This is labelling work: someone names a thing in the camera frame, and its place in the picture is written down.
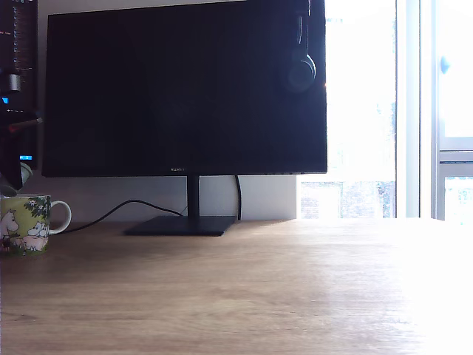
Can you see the green cartoon print mug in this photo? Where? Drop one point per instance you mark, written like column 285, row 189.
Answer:
column 26, row 225

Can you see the large black computer monitor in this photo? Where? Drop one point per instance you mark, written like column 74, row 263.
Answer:
column 184, row 88

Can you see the black monitor stand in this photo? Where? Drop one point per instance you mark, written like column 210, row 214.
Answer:
column 192, row 223

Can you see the black headphones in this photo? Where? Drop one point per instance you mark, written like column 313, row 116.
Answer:
column 305, row 70

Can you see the white window frame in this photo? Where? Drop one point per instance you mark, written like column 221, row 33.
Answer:
column 412, row 111

